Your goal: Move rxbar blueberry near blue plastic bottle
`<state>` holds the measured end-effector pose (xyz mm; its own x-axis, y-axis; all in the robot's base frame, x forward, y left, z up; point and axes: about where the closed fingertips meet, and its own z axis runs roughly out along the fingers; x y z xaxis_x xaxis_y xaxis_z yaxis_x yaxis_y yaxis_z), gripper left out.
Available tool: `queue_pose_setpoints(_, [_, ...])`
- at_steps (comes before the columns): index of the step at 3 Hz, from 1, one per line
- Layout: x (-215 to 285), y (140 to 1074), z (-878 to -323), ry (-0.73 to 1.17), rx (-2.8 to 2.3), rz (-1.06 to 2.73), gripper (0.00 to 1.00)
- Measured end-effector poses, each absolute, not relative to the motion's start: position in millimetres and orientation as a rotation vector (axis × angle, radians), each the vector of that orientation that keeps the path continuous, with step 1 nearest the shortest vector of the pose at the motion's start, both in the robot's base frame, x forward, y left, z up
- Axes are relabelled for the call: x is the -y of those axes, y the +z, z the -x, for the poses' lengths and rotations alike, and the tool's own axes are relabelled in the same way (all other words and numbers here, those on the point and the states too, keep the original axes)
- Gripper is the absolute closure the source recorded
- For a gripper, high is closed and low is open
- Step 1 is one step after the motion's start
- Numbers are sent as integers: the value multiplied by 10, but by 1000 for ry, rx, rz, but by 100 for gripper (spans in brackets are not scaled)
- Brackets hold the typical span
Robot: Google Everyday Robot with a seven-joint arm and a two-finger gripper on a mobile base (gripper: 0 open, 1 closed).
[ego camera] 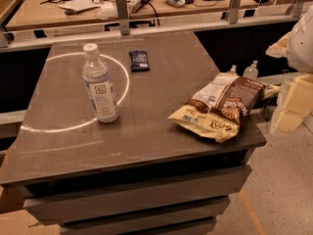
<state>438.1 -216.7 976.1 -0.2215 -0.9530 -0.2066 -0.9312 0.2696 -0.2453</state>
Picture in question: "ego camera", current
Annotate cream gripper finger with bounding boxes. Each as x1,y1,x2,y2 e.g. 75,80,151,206
265,32,291,58
275,73,313,132

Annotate blue rxbar blueberry bar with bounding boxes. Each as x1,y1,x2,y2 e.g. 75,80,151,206
129,50,150,71

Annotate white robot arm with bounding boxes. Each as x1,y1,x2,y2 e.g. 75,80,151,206
266,16,313,132

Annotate small clear bottle right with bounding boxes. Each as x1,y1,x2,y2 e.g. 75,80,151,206
244,60,258,79

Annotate small clear bottle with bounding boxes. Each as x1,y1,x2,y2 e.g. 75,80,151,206
228,65,238,75
244,60,258,79

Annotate small clear bottle left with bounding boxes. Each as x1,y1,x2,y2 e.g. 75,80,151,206
228,65,238,75

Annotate clear plastic water bottle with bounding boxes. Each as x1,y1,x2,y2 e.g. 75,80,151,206
82,43,118,122

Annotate brown yellow chip bag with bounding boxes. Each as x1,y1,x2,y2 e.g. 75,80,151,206
168,72,280,143

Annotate grey power strip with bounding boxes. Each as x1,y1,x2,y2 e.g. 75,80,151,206
128,0,150,13

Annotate grey drawer cabinet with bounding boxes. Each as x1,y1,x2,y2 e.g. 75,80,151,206
1,32,266,235

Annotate white paper sheets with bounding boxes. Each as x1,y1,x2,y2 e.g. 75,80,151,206
60,0,101,11

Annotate wooden background desk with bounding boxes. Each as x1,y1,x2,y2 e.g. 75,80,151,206
5,0,262,32

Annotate metal frame rail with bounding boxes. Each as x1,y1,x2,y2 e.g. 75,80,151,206
0,0,313,52

